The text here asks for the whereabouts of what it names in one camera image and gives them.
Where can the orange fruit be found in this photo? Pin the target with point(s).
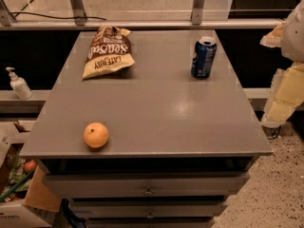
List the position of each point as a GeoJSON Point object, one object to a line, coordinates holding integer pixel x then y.
{"type": "Point", "coordinates": [96, 135]}

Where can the cardboard box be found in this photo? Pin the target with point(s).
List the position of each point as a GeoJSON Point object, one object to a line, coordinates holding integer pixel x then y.
{"type": "Point", "coordinates": [25, 202]}

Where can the white pump bottle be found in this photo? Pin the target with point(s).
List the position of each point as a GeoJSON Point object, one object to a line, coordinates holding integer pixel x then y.
{"type": "Point", "coordinates": [19, 85]}

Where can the metal window frame rail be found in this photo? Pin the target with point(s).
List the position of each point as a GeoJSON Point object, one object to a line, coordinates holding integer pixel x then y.
{"type": "Point", "coordinates": [133, 14]}

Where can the brown chip bag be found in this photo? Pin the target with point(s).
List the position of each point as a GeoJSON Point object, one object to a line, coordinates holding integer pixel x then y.
{"type": "Point", "coordinates": [109, 52]}

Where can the small red fruit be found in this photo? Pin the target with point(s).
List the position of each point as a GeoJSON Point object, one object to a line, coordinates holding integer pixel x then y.
{"type": "Point", "coordinates": [29, 166]}

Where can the middle drawer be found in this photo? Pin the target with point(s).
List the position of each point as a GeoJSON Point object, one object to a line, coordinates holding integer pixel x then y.
{"type": "Point", "coordinates": [148, 209]}

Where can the drawer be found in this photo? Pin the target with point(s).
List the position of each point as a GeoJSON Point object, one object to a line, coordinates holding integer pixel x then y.
{"type": "Point", "coordinates": [148, 209]}
{"type": "Point", "coordinates": [147, 186]}

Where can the top drawer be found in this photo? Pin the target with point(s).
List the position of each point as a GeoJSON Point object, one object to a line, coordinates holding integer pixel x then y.
{"type": "Point", "coordinates": [147, 186]}

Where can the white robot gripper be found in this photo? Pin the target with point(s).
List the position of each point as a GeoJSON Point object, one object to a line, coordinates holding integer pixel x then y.
{"type": "Point", "coordinates": [294, 37]}

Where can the grey drawer cabinet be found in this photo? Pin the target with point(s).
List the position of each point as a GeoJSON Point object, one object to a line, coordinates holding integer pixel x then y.
{"type": "Point", "coordinates": [160, 119]}

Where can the blue pepsi can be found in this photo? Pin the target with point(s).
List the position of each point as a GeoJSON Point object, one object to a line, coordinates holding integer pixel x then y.
{"type": "Point", "coordinates": [204, 55]}

